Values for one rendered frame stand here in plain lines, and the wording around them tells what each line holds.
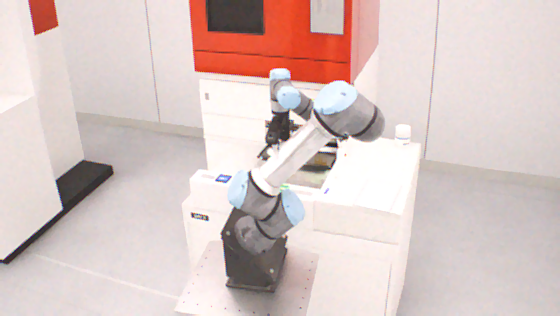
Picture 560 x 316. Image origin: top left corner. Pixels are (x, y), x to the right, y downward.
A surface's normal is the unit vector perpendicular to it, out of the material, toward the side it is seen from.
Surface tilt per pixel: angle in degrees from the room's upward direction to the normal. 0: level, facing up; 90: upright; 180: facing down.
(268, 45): 90
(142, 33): 90
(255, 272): 90
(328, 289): 90
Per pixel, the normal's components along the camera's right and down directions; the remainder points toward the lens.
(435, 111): -0.33, 0.44
